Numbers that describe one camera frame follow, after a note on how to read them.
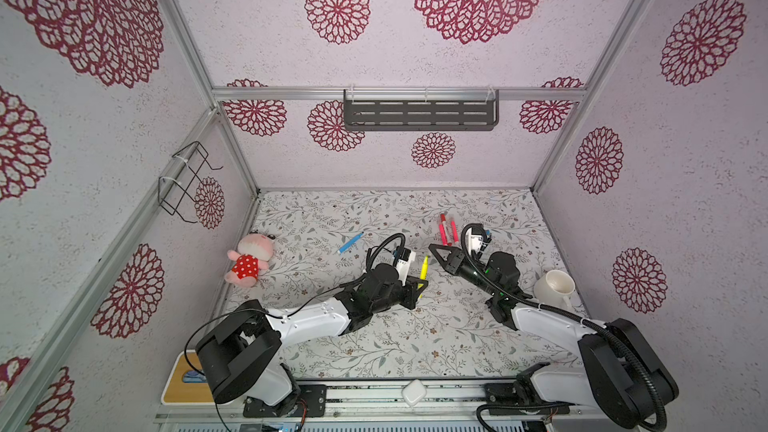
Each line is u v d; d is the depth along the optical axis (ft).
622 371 1.38
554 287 3.03
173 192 2.44
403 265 2.39
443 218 3.69
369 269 2.06
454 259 2.34
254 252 3.11
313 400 2.40
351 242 3.45
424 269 2.58
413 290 2.30
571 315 1.68
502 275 2.09
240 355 1.40
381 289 2.04
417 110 3.10
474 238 2.45
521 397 2.17
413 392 2.46
